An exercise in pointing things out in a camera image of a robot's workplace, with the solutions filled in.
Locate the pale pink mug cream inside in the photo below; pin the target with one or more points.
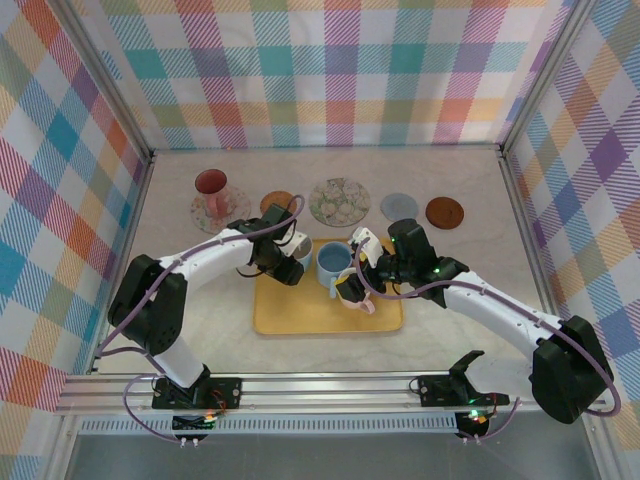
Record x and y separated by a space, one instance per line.
361 302

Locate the blue ceramic mug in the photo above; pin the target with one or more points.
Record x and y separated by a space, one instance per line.
334 260

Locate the green floral round coaster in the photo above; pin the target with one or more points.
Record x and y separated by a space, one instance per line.
339 201

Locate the brown round coaster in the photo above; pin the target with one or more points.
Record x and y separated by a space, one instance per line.
444 212

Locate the small cork coaster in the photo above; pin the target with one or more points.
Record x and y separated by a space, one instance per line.
272 200

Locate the aluminium right frame post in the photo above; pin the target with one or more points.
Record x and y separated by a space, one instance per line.
542 75

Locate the control board with leds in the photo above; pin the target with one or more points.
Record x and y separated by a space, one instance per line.
475 422
192 424

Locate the left control board with LEDs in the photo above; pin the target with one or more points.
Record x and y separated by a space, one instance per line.
192 424

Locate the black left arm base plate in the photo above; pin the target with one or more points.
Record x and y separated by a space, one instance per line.
227 392

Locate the pink cartoon round coaster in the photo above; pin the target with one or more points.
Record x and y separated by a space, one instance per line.
240 210

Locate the aluminium mounting rail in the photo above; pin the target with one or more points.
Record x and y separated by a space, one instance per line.
325 392

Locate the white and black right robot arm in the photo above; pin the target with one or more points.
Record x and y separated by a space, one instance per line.
500 310

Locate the pink floral mug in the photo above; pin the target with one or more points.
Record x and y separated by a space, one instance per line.
210 181

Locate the aluminium left side rail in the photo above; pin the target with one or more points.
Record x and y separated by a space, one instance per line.
146 172

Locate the aluminium left frame post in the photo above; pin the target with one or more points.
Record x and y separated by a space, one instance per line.
107 85

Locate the light blue mug cream inside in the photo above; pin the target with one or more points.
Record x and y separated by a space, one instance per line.
306 257

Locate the right control board with LEDs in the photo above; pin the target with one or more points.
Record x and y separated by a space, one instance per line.
475 422

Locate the aluminium frame post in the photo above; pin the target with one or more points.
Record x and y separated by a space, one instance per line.
107 85
542 75

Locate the aluminium rear frame rail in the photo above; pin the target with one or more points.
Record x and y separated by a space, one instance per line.
325 146

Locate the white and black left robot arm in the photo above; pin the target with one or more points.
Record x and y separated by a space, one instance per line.
210 250

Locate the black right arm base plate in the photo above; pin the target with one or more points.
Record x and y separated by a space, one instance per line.
435 390

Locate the grey round coaster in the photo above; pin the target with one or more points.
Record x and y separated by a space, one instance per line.
399 207

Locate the aluminium right side rail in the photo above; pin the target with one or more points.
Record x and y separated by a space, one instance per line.
515 200

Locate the yellow plastic tray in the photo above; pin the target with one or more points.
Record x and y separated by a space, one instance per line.
320 320

